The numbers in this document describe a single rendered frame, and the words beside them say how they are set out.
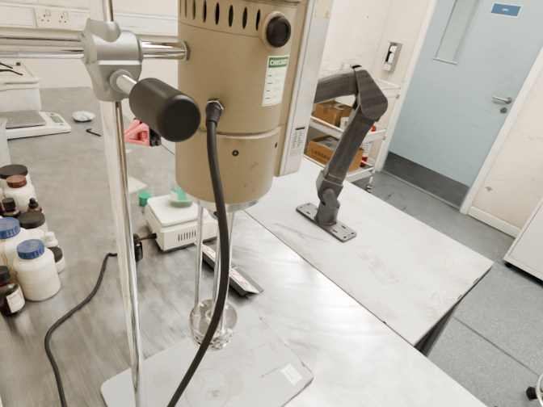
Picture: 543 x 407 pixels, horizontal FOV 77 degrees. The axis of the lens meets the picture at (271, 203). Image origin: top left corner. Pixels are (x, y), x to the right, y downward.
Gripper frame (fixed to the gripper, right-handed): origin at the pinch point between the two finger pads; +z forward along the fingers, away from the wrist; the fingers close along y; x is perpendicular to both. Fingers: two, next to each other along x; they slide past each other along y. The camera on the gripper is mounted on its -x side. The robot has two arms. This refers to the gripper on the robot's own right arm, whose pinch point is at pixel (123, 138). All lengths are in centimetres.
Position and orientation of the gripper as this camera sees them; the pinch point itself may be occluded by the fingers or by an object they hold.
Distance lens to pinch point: 108.9
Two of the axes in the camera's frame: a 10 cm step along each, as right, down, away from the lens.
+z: -5.8, 3.9, -7.2
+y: 8.1, 4.0, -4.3
